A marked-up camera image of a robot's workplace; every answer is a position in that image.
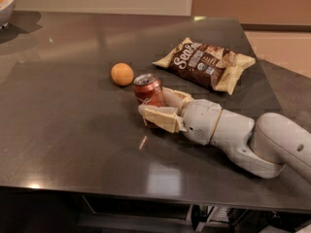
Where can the dark drawer under counter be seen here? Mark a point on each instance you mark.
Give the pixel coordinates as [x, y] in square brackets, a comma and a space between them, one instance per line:
[133, 213]

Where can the red coke can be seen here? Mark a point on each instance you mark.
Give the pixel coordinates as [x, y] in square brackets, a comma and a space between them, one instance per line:
[148, 90]

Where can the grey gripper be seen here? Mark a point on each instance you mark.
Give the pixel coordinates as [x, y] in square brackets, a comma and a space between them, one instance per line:
[201, 120]

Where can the orange fruit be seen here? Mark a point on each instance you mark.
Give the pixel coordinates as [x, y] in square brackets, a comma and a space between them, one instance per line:
[122, 74]

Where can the brown and cream chip bag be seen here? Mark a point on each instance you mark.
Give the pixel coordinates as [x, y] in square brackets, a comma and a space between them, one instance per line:
[206, 65]

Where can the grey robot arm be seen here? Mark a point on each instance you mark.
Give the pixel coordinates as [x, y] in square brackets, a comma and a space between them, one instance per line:
[263, 146]

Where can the clutter under counter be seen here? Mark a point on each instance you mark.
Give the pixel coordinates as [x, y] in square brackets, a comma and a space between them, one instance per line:
[212, 219]

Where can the metal bowl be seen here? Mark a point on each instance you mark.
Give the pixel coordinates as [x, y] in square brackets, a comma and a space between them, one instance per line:
[6, 10]

